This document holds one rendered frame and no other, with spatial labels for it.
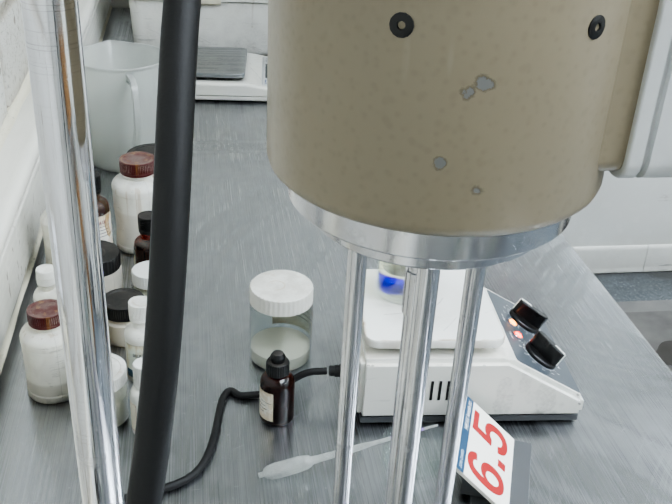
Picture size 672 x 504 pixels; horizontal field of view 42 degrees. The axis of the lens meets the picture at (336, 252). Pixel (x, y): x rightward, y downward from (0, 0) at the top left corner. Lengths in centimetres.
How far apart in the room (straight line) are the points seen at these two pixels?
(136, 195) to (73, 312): 71
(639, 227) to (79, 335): 243
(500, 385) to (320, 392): 16
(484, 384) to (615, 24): 56
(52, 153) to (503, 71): 13
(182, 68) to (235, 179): 106
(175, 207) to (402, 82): 8
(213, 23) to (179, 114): 159
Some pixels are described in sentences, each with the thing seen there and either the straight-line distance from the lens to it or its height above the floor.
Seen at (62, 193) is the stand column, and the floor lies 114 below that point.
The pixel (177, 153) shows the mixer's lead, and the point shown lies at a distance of 15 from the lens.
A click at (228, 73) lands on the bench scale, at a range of 151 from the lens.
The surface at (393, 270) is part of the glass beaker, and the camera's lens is 76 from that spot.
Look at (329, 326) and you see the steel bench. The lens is 90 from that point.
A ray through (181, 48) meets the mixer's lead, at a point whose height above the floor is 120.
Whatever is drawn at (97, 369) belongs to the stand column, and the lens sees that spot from 30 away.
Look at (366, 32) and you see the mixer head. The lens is 22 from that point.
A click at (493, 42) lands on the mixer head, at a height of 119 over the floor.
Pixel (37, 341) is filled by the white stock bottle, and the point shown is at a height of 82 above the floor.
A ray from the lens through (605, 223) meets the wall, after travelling 261.
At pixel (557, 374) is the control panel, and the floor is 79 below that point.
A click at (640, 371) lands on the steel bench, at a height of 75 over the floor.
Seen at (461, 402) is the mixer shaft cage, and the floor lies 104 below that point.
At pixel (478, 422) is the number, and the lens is 75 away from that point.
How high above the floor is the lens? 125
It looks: 29 degrees down
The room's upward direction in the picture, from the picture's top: 3 degrees clockwise
